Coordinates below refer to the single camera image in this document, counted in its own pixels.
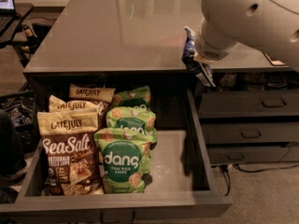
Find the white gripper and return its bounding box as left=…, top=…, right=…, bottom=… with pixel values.
left=194, top=19, right=238, bottom=63

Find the blue Kettle chip bag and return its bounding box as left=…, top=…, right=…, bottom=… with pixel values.
left=181, top=26, right=215, bottom=87

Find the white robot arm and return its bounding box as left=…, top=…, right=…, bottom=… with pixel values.
left=195, top=0, right=299, bottom=70

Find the upper closed grey drawer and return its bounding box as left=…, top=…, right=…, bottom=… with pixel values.
left=198, top=90, right=299, bottom=119

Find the closed grey drawer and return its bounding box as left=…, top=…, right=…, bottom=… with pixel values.
left=207, top=147, right=299, bottom=164
left=198, top=90, right=299, bottom=119
left=202, top=122, right=299, bottom=145

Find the back green Dang chip bag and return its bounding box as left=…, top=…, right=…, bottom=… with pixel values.
left=110, top=86, right=151, bottom=110

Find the green dang chip bag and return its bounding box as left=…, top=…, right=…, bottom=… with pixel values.
left=110, top=86, right=151, bottom=110
left=93, top=128, right=155, bottom=194
left=106, top=106, right=157, bottom=143

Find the middle green Dang chip bag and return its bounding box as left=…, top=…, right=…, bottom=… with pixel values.
left=106, top=106, right=157, bottom=143

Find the middle closed grey drawer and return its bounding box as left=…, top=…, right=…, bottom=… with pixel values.
left=202, top=122, right=299, bottom=145

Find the lower closed grey drawer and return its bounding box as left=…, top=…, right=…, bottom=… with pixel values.
left=207, top=147, right=299, bottom=164

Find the front green Dang chip bag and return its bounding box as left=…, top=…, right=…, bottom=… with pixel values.
left=93, top=128, right=155, bottom=194

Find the open grey top drawer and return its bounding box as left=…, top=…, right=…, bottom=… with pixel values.
left=0, top=91, right=232, bottom=224

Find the back Late July chip bag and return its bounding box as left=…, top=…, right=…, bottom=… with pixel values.
left=69, top=84, right=115, bottom=103

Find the late july chip bag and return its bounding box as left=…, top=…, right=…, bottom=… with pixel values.
left=49, top=95, right=107, bottom=128
left=69, top=84, right=115, bottom=103
left=37, top=109, right=102, bottom=195

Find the middle Late July chip bag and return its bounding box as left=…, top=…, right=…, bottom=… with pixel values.
left=49, top=95, right=107, bottom=128

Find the front Late July chip bag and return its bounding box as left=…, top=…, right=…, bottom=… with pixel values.
left=37, top=109, right=102, bottom=195

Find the black white marker tag board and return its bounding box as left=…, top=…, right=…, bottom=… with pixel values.
left=264, top=53, right=285, bottom=66

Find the black crate with items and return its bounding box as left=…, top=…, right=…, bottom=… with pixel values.
left=0, top=91, right=39, bottom=153

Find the laptop on side desk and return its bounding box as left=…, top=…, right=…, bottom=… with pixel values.
left=0, top=0, right=16, bottom=35

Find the black power cable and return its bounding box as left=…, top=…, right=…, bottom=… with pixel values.
left=218, top=161, right=299, bottom=197

